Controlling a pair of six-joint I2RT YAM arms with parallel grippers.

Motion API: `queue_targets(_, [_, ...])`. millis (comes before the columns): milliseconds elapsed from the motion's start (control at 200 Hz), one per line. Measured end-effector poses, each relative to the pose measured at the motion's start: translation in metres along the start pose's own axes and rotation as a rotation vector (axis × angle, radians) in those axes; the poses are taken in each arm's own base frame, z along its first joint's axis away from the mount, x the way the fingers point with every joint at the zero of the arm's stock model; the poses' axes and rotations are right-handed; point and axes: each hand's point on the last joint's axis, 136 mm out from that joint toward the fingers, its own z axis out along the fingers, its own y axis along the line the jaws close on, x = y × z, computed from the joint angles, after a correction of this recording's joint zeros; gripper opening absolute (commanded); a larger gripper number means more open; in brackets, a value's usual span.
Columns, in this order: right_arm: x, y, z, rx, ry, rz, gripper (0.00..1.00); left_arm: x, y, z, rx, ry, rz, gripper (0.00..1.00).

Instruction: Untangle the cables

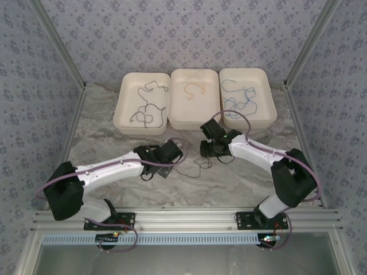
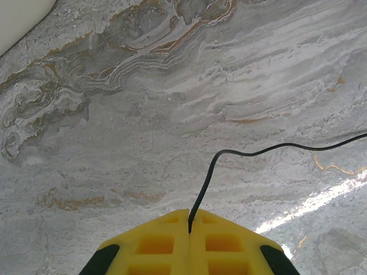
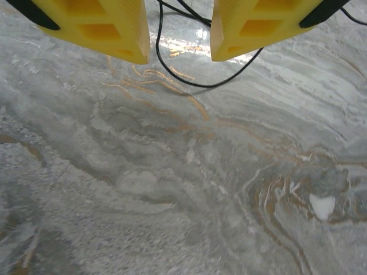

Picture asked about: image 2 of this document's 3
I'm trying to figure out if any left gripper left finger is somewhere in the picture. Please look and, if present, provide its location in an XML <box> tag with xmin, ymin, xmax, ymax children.
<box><xmin>81</xmin><ymin>209</ymin><xmax>190</xmax><ymax>275</ymax></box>

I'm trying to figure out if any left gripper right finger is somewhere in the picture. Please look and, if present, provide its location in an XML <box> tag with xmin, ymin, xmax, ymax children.
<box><xmin>189</xmin><ymin>209</ymin><xmax>300</xmax><ymax>275</ymax></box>

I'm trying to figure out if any black thin cable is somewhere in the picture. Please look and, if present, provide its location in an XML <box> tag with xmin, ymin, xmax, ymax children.
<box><xmin>188</xmin><ymin>133</ymin><xmax>367</xmax><ymax>234</ymax></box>

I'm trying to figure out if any cream plastic tray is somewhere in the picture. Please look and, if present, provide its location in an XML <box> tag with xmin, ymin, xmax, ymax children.
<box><xmin>0</xmin><ymin>0</ymin><xmax>56</xmax><ymax>56</ymax></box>

